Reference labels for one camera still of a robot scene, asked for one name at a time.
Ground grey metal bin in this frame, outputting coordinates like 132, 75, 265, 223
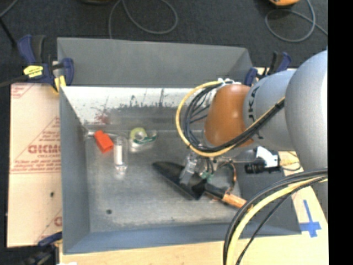
56, 36, 302, 255

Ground clear green tape dispenser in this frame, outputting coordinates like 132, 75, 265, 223
129, 126, 158, 152

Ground clear plastic bottle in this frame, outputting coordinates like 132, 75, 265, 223
113, 136, 129, 177

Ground orange-red small block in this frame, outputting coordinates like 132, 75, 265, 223
93, 130, 115, 154

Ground brown cardboard board red print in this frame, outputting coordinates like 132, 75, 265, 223
6, 82, 63, 248

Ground black trowel with wooden handle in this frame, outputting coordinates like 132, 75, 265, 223
152, 161, 248, 209

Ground black cylinder on white bracket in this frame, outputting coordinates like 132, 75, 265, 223
244, 145, 282, 175

